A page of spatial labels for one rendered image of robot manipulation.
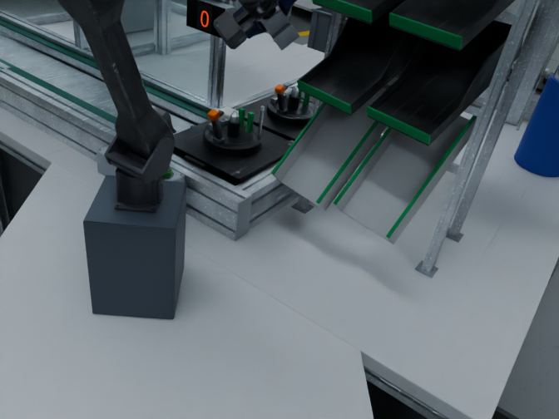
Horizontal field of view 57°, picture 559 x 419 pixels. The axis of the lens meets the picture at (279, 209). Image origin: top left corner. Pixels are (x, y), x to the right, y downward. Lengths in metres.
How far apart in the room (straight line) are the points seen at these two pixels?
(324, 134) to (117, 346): 0.58
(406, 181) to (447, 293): 0.26
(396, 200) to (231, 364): 0.43
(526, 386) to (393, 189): 1.00
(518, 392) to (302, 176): 1.10
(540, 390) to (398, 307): 0.87
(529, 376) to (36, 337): 1.40
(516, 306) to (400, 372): 0.34
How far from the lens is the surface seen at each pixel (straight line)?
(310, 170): 1.07
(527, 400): 1.88
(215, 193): 1.09
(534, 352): 1.76
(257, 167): 1.17
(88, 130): 1.36
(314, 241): 1.15
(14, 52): 1.96
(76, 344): 0.92
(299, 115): 1.40
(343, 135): 1.08
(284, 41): 1.02
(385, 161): 1.05
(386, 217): 1.00
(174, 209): 0.85
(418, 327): 1.02
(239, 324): 0.94
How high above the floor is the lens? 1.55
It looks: 34 degrees down
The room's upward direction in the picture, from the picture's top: 9 degrees clockwise
